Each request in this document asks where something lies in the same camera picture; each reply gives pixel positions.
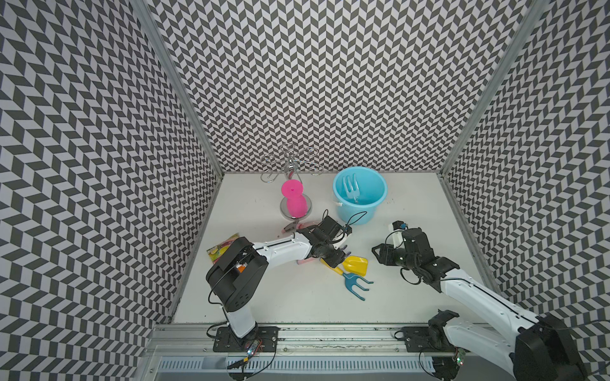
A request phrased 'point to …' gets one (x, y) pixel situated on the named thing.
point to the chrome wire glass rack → (287, 163)
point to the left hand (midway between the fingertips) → (336, 256)
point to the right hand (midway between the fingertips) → (378, 253)
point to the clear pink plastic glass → (295, 227)
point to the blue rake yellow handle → (350, 281)
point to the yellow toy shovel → (357, 265)
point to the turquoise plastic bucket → (373, 186)
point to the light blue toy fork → (353, 190)
